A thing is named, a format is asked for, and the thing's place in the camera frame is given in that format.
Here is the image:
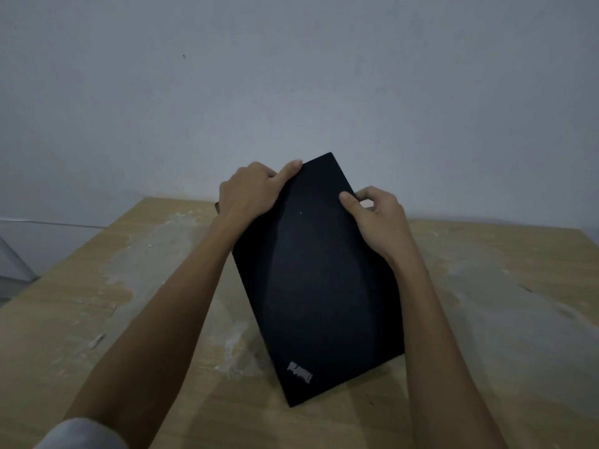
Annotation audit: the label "black laptop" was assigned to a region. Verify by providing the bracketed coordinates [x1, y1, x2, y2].
[215, 152, 406, 408]

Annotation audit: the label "person's right hand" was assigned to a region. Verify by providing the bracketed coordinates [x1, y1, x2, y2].
[338, 186, 420, 265]

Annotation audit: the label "person's left forearm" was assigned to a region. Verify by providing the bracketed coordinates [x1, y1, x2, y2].
[63, 220, 245, 449]

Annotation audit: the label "person's right forearm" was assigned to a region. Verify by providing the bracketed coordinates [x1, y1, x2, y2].
[387, 253, 508, 449]

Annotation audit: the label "white sleeve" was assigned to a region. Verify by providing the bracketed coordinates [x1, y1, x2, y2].
[33, 418, 130, 449]

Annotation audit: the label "person's left hand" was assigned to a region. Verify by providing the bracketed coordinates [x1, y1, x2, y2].
[216, 159, 304, 234]

